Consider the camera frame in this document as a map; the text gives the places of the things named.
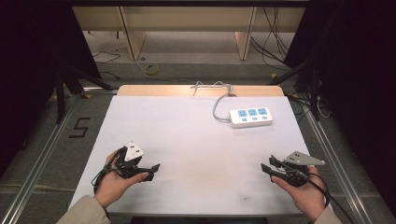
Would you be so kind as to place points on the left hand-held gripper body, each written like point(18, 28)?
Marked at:
point(128, 166)

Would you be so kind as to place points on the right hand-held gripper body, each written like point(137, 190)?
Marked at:
point(295, 174)

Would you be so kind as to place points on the person's left hand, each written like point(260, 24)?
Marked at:
point(113, 186)

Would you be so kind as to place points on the person's right hand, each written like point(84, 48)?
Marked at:
point(306, 197)

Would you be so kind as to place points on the white power strip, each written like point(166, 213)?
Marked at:
point(251, 118)

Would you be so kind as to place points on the black metal stand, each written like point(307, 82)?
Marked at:
point(67, 84)
point(313, 84)

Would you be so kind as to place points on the yellow tape roll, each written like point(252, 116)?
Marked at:
point(152, 69)

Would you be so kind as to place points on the dark curtain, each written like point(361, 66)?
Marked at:
point(358, 77)
point(34, 71)

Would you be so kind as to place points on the wooden desk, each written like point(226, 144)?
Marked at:
point(186, 21)

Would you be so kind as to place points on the metal floor rail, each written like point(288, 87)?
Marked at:
point(339, 168)
point(37, 161)

